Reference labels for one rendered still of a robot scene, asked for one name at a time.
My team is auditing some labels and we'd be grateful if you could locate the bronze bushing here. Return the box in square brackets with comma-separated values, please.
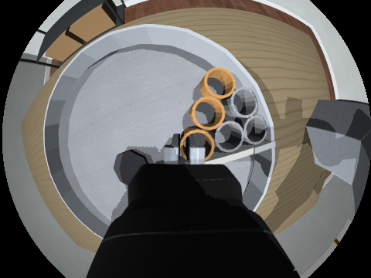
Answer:
[199, 67, 236, 100]
[180, 126, 215, 161]
[189, 97, 225, 130]

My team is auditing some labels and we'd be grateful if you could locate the grey metal ring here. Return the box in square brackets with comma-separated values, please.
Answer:
[222, 87, 257, 118]
[234, 115, 267, 144]
[209, 120, 244, 152]

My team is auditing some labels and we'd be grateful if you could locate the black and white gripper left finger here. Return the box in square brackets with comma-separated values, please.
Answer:
[164, 134, 180, 164]

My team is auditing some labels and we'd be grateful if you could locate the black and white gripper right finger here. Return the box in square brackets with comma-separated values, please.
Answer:
[185, 134, 206, 164]

